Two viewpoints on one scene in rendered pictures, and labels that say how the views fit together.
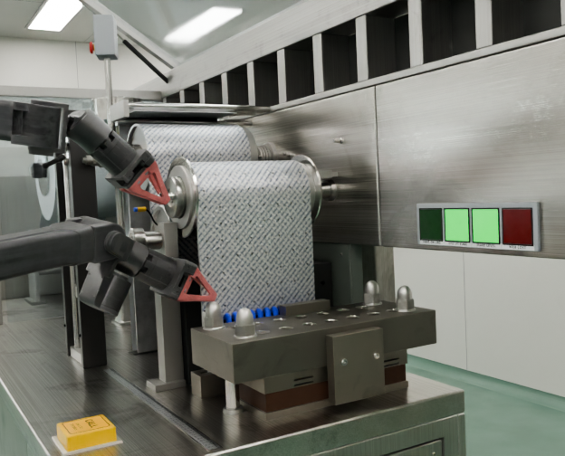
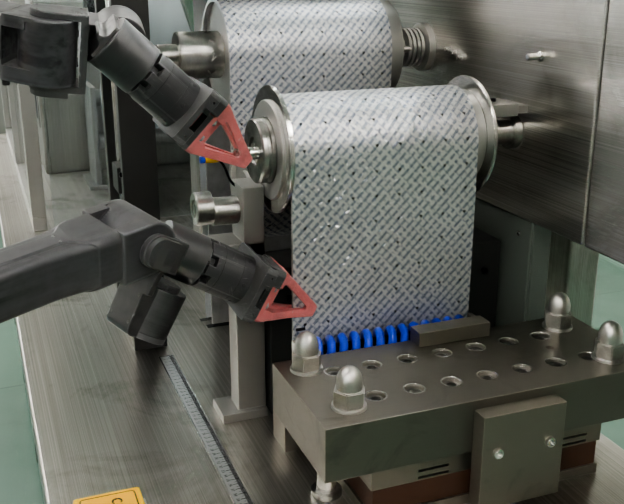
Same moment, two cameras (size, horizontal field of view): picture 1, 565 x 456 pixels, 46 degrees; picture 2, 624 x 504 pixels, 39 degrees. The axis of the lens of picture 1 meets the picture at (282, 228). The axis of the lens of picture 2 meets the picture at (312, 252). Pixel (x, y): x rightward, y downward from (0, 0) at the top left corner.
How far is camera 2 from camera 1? 0.32 m
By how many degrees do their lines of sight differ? 18
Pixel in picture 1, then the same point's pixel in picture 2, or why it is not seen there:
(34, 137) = (36, 71)
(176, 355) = (255, 373)
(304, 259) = (458, 250)
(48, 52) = not seen: outside the picture
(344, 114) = (551, 14)
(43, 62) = not seen: outside the picture
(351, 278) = (530, 272)
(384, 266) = not seen: hidden behind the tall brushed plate
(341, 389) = (490, 489)
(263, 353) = (372, 439)
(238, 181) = (362, 133)
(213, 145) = (333, 37)
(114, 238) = (154, 249)
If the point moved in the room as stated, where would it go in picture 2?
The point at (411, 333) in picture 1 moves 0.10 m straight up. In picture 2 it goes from (612, 400) to (622, 316)
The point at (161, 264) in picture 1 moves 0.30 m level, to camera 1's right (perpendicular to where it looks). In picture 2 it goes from (231, 270) to (516, 286)
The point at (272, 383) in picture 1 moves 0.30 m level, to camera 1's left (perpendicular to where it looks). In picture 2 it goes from (385, 476) to (106, 451)
